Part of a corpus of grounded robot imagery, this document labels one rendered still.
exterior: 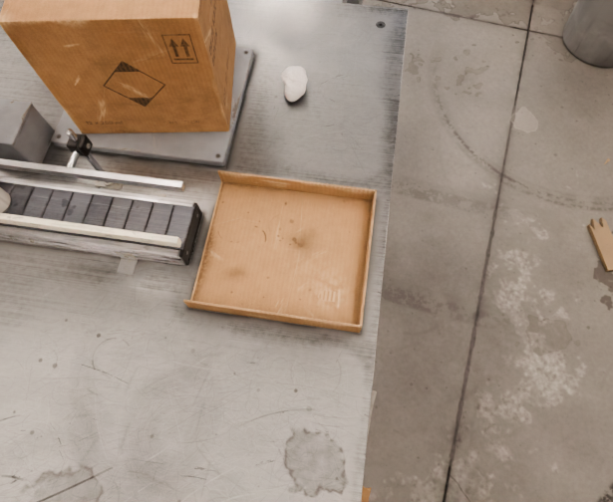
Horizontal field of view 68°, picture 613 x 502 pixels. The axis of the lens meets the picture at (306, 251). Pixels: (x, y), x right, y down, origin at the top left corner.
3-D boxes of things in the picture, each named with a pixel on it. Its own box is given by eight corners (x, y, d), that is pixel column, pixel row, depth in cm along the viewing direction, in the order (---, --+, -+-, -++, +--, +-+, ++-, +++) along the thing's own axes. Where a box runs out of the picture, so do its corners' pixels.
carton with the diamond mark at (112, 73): (82, 134, 93) (-5, 21, 68) (102, 45, 102) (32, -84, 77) (229, 131, 92) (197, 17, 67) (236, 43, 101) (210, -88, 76)
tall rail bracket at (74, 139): (93, 207, 88) (46, 158, 73) (105, 175, 91) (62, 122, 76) (109, 209, 88) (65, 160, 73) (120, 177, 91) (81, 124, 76)
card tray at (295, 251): (188, 308, 80) (182, 301, 76) (221, 180, 90) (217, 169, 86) (359, 333, 78) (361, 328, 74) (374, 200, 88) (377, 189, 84)
